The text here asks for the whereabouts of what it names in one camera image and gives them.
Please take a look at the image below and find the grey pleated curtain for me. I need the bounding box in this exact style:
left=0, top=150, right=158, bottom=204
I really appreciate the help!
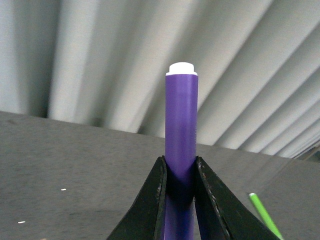
left=0, top=0, right=320, bottom=158

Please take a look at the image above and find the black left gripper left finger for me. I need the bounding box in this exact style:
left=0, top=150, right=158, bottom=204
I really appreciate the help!
left=107, top=156, right=167, bottom=240

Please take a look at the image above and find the purple marker pen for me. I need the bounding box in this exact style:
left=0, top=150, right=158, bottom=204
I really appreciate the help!
left=164, top=62, right=198, bottom=240

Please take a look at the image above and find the green highlighter pen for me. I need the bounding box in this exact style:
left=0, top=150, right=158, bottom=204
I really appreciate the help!
left=248, top=193, right=284, bottom=240

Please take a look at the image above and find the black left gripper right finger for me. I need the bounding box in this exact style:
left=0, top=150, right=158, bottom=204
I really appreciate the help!
left=194, top=156, right=278, bottom=240

